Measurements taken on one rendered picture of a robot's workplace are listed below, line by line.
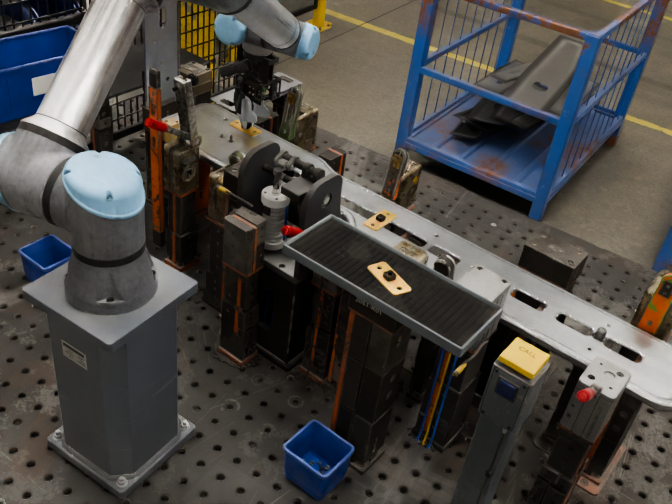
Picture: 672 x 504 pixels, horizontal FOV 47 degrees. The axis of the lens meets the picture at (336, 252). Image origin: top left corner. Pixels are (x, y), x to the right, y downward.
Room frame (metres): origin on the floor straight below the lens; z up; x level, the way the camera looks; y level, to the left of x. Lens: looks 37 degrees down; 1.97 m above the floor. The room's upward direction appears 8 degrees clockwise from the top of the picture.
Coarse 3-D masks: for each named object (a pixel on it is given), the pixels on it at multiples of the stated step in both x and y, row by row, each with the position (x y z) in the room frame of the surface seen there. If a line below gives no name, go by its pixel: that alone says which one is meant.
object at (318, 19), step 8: (280, 0) 4.78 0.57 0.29; (288, 0) 4.87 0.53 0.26; (296, 0) 4.96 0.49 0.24; (304, 0) 5.03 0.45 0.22; (312, 0) 5.10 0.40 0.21; (320, 0) 5.15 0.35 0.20; (288, 8) 4.88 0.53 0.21; (296, 8) 4.97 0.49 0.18; (304, 8) 5.01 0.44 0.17; (312, 8) 5.08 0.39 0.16; (320, 8) 5.14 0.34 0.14; (296, 16) 4.92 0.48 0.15; (320, 16) 5.14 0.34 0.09; (312, 24) 5.17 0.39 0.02; (320, 24) 5.15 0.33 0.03; (328, 24) 5.20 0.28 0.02; (232, 56) 4.36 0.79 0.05
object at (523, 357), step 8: (512, 344) 0.91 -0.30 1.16; (520, 344) 0.92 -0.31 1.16; (528, 344) 0.92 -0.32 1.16; (504, 352) 0.89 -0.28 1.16; (512, 352) 0.89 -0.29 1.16; (520, 352) 0.90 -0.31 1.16; (528, 352) 0.90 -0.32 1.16; (536, 352) 0.90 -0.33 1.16; (544, 352) 0.91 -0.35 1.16; (504, 360) 0.88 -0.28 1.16; (512, 360) 0.88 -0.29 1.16; (520, 360) 0.88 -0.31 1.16; (528, 360) 0.88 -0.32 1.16; (536, 360) 0.88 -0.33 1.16; (544, 360) 0.89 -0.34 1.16; (520, 368) 0.86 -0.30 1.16; (528, 368) 0.86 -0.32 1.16; (536, 368) 0.87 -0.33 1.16; (528, 376) 0.86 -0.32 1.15
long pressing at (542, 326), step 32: (224, 128) 1.76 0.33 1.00; (224, 160) 1.60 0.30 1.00; (320, 160) 1.67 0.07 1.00; (352, 192) 1.54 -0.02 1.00; (352, 224) 1.41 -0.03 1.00; (416, 224) 1.45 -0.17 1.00; (480, 256) 1.36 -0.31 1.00; (512, 288) 1.27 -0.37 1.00; (544, 288) 1.28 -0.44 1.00; (512, 320) 1.16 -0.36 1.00; (544, 320) 1.18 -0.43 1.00; (576, 320) 1.19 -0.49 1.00; (608, 320) 1.21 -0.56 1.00; (576, 352) 1.09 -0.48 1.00; (608, 352) 1.11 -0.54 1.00; (640, 352) 1.12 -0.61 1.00; (640, 384) 1.04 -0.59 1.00
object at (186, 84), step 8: (176, 80) 1.56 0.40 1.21; (184, 80) 1.56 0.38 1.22; (192, 80) 1.58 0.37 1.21; (176, 88) 1.54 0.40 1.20; (184, 88) 1.54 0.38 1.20; (176, 96) 1.57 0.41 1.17; (184, 96) 1.55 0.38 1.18; (192, 96) 1.56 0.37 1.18; (184, 104) 1.55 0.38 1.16; (192, 104) 1.56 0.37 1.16; (184, 112) 1.56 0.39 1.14; (192, 112) 1.56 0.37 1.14; (184, 120) 1.56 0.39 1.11; (192, 120) 1.56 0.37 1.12; (184, 128) 1.57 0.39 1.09; (192, 128) 1.56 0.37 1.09; (192, 136) 1.56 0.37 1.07
